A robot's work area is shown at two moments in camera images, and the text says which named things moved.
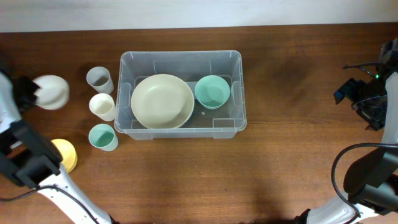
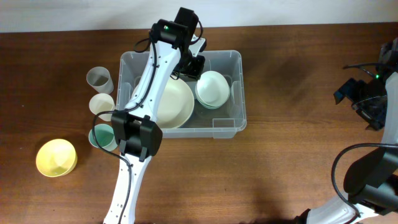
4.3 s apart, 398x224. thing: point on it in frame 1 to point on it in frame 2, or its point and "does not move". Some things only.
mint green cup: x=102 y=136 does not move
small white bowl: x=54 y=93 to x=212 y=89
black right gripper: x=375 y=118 does not move
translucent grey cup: x=99 y=78 does not move
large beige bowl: x=162 y=101 does not move
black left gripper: x=30 y=87 to x=195 y=70
